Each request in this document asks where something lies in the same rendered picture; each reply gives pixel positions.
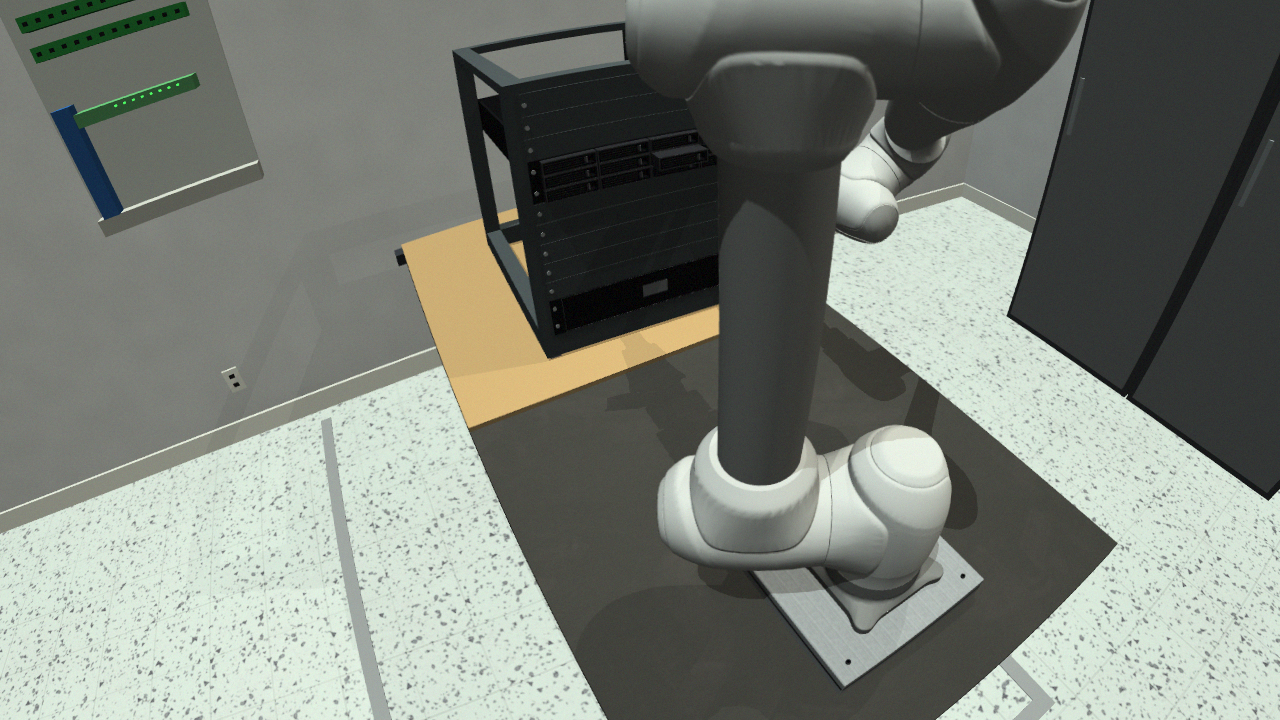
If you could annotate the tan flat board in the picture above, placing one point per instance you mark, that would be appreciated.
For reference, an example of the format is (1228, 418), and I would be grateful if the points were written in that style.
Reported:
(493, 360)

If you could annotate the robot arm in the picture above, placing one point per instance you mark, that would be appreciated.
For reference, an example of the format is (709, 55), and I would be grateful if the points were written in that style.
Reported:
(781, 91)

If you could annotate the black server rack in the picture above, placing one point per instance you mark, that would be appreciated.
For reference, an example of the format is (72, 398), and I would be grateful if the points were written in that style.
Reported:
(606, 263)

